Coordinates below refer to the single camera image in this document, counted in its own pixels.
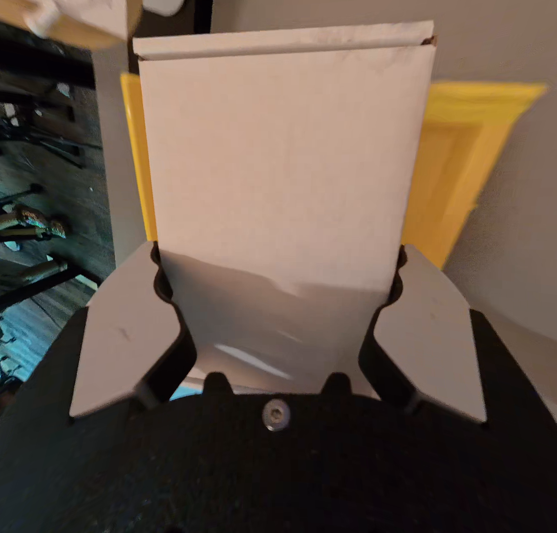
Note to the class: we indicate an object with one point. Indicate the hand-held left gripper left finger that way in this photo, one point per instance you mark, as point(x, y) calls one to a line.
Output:
point(126, 337)

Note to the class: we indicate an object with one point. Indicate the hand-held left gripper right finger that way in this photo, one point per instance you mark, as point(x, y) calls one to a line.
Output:
point(431, 345)

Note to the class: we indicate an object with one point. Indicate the yellow plastic bin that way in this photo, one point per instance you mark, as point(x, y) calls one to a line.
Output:
point(457, 158)

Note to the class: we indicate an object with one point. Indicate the white cardboard box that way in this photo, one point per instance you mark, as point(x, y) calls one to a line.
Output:
point(283, 171)

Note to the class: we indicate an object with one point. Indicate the printed instruction sheet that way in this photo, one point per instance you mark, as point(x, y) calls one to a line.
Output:
point(100, 1)

